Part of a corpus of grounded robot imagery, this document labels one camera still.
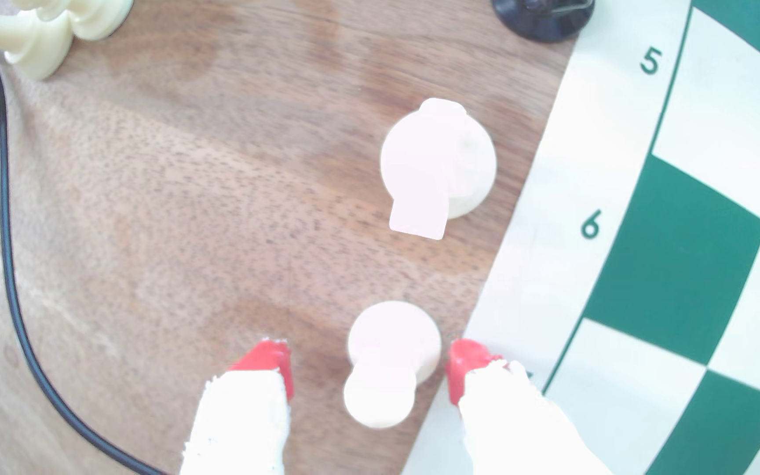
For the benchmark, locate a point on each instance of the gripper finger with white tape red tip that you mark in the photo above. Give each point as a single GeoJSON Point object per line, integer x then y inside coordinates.
{"type": "Point", "coordinates": [241, 415]}
{"type": "Point", "coordinates": [518, 422]}

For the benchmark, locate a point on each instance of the white pawn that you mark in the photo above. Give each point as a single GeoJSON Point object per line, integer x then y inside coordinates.
{"type": "Point", "coordinates": [390, 349]}

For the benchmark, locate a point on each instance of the green and white chess mat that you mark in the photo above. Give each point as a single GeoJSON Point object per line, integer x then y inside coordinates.
{"type": "Point", "coordinates": [677, 264]}

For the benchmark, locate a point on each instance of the cream chess piece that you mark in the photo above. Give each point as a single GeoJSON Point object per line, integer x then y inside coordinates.
{"type": "Point", "coordinates": [99, 16]}
{"type": "Point", "coordinates": [30, 46]}

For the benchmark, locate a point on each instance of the white knight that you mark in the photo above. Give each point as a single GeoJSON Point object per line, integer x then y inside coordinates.
{"type": "Point", "coordinates": [436, 165]}

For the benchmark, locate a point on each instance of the black knight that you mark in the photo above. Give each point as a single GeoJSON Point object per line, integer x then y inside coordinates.
{"type": "Point", "coordinates": [541, 16]}

